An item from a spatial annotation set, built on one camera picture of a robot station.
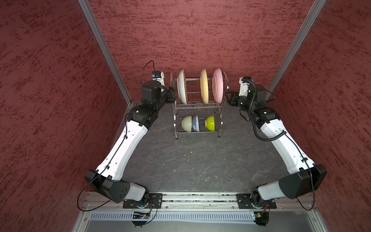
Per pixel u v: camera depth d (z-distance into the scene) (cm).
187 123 90
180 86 71
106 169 40
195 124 90
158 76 56
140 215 72
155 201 75
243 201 74
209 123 93
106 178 38
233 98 65
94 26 77
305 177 39
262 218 71
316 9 72
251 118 53
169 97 61
